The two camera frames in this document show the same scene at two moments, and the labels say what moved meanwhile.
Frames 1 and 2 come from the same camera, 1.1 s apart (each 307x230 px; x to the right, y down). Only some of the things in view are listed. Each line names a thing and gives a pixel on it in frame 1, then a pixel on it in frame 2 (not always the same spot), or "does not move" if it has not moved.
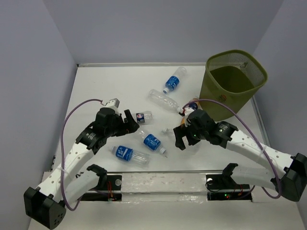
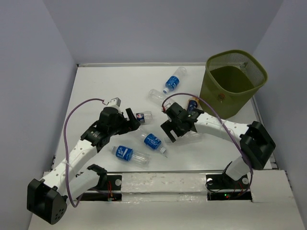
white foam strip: x=136 y=188 does not move
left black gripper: x=130 y=127 does not move
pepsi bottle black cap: x=144 y=119 does not move
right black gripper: x=181 y=131 -> x=168 y=125
